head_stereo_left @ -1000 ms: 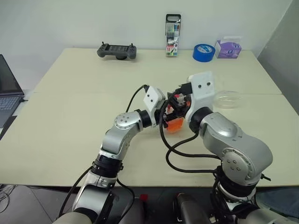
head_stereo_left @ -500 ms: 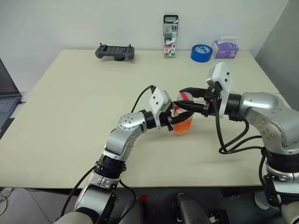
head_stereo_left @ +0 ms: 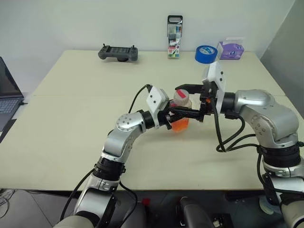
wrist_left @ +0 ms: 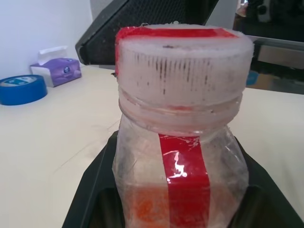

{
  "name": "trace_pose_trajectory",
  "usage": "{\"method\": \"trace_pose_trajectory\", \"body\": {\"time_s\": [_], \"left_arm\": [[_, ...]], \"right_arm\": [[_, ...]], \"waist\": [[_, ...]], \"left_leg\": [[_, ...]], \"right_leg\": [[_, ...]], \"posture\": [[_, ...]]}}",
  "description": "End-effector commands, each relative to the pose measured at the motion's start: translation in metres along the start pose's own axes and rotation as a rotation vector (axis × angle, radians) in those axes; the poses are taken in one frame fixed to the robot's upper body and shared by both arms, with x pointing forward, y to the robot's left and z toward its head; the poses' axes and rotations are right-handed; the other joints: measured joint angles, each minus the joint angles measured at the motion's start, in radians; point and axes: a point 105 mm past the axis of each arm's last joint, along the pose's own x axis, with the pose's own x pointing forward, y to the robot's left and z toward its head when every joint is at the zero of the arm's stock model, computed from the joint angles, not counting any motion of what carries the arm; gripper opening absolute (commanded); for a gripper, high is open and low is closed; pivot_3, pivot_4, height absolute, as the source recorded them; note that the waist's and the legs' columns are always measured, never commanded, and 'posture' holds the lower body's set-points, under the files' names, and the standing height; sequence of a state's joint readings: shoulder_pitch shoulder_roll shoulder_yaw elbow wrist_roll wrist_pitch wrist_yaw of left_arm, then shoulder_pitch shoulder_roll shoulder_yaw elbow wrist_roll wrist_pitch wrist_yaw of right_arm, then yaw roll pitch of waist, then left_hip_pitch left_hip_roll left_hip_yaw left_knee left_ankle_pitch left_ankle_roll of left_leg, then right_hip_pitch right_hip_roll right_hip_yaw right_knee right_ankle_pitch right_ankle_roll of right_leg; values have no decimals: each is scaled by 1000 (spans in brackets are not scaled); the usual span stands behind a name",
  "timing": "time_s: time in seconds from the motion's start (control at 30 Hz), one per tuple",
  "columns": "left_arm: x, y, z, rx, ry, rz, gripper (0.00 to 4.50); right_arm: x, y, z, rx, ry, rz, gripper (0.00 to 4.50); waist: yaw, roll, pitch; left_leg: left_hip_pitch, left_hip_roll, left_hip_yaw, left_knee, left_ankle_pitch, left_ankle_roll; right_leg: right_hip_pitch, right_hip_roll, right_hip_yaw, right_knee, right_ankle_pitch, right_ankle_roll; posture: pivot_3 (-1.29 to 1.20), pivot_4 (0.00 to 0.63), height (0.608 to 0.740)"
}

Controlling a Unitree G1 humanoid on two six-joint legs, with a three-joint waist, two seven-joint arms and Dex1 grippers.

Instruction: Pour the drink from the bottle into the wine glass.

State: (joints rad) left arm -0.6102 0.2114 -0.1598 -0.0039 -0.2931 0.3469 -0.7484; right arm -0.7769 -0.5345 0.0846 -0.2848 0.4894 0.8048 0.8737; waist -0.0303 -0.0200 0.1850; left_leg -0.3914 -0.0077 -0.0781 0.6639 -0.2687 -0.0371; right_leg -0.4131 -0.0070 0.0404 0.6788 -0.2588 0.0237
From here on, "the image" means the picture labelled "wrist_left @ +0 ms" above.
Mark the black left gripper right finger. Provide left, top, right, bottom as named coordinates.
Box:
left=234, top=135, right=304, bottom=228

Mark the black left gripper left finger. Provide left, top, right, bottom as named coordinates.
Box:
left=62, top=131, right=126, bottom=228

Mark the clear plastic bottle red tape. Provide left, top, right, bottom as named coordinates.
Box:
left=111, top=21, right=256, bottom=228

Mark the blue tape roll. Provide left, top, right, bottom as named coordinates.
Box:
left=246, top=71, right=259, bottom=86
left=0, top=74, right=48, bottom=106

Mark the purple tissue box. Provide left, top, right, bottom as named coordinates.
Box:
left=29, top=46, right=83, bottom=88

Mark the black perforated panel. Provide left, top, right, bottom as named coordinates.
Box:
left=75, top=0, right=219, bottom=67

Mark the silver aluminium frame bar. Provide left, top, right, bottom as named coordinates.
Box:
left=244, top=35, right=304, bottom=69

